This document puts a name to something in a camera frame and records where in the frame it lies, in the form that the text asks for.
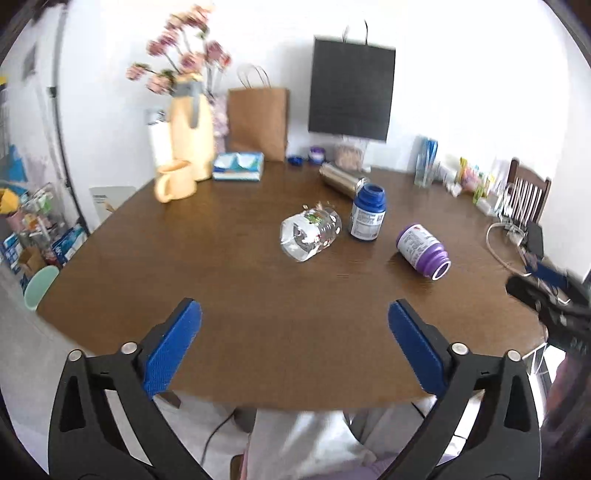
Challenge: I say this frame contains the clear floral glass jar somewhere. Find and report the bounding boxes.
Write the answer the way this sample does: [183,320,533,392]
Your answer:
[280,203,342,262]

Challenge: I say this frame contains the purple small jar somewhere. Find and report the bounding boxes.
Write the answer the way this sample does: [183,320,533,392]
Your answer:
[308,146,325,165]

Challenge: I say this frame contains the black paper bag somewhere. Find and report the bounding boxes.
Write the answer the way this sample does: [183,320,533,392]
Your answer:
[308,34,396,142]

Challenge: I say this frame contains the right hand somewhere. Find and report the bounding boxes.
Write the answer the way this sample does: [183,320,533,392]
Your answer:
[541,356,590,466]

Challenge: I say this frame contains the wooden chair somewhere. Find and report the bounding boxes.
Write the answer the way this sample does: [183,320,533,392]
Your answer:
[504,158,552,227]

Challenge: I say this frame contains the clear drinking glass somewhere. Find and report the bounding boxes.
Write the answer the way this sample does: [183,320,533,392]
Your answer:
[414,153,437,188]

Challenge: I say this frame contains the colourful snack packets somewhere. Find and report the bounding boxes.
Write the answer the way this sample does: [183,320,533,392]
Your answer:
[442,157,505,205]

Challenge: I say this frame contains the stainless steel canister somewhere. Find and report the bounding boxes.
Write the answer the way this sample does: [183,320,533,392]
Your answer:
[318,162,370,200]

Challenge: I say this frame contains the blue supplement bottle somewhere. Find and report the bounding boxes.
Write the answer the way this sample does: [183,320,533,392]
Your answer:
[349,183,387,241]

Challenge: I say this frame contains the white thermos bottle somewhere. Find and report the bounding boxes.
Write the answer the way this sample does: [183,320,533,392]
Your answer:
[145,109,173,168]

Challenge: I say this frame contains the brown paper bag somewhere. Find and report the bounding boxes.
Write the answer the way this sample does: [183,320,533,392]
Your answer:
[228,65,290,162]

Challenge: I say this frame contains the white cable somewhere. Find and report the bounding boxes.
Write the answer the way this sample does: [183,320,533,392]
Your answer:
[484,221,537,278]

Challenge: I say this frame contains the blue bottle cap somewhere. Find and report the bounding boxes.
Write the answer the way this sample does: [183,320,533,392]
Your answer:
[287,155,304,166]

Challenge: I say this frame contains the clear cereal container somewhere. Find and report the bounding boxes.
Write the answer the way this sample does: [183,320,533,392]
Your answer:
[334,136,370,172]

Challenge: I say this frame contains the purple supplement bottle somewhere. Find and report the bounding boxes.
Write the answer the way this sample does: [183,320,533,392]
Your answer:
[397,223,452,281]

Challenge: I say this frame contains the tissue box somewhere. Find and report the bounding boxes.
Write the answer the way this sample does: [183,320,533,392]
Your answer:
[212,152,264,182]

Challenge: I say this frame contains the cluttered storage rack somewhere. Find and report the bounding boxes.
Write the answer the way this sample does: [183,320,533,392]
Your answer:
[1,183,87,289]

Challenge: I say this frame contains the black floor cable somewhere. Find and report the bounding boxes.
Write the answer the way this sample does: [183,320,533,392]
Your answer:
[198,407,240,467]

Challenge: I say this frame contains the yellow mug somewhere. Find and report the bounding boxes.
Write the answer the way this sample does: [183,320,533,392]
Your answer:
[154,161,197,204]

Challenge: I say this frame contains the green stool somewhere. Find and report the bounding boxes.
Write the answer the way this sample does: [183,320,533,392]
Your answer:
[23,265,60,311]

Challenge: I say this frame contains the pink artificial flowers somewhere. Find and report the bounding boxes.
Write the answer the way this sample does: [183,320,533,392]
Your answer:
[125,4,231,99]

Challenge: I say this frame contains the black power adapter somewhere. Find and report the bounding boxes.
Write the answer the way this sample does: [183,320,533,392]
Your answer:
[526,221,545,259]

